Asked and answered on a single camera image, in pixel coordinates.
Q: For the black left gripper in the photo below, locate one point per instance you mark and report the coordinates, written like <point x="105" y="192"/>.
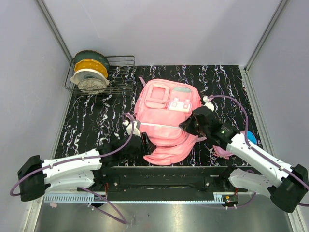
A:
<point x="147" y="147"/>

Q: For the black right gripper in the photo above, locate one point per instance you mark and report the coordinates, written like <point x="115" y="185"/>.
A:
<point x="187" y="125"/>

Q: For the pink student backpack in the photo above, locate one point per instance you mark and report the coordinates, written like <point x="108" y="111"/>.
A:
<point x="160" y="108"/>

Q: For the pink cat pencil case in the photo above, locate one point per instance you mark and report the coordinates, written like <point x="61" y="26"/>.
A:
<point x="219" y="152"/>

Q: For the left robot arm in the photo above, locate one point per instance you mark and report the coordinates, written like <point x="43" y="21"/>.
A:
<point x="37" y="177"/>

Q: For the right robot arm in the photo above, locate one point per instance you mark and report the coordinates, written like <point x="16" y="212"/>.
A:
<point x="284" y="184"/>

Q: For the speckled grey plate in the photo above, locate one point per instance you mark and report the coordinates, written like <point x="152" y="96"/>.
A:
<point x="93" y="86"/>

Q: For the white plate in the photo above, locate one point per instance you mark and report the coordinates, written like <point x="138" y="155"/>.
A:
<point x="85" y="74"/>

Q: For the yellow plate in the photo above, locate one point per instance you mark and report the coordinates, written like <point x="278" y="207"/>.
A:
<point x="91" y="64"/>

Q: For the dark green plate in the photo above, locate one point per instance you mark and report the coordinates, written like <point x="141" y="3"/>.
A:
<point x="94" y="55"/>

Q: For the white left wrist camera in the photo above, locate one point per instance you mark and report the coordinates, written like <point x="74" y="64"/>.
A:
<point x="132" y="128"/>

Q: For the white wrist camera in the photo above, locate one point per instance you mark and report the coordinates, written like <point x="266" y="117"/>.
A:
<point x="132" y="128"/>
<point x="207" y="102"/>

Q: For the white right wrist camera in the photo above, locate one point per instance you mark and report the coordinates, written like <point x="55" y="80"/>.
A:
<point x="207" y="102"/>

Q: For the wire dish rack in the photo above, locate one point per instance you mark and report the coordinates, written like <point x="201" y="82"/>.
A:
<point x="120" y="76"/>

